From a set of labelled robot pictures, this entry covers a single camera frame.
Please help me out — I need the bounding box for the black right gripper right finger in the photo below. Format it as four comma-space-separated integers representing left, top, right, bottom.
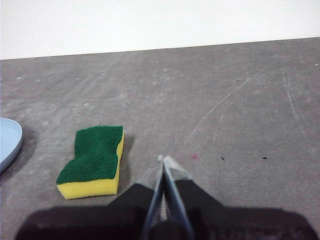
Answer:
162, 154, 318, 240

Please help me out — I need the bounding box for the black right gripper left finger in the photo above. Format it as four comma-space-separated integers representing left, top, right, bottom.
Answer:
14, 154, 165, 240

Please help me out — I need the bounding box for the yellow sponge with green scourer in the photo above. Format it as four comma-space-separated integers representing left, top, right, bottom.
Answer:
55, 125, 125, 201

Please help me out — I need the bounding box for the round blue plate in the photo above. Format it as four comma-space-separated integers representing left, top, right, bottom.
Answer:
0, 117, 24, 175

